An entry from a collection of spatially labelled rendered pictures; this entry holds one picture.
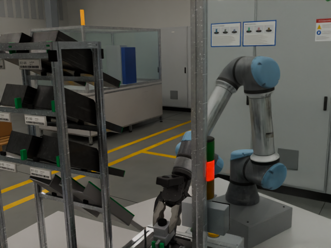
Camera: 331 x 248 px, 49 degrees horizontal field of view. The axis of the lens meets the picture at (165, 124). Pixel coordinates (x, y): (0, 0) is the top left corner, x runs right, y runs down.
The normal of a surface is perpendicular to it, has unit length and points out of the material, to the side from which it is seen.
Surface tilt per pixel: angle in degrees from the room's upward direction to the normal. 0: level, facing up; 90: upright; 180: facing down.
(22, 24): 90
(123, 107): 90
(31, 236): 0
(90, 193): 90
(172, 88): 90
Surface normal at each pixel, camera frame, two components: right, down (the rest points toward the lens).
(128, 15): -0.54, 0.18
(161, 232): -0.47, 0.40
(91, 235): -0.02, -0.98
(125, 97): 0.84, 0.10
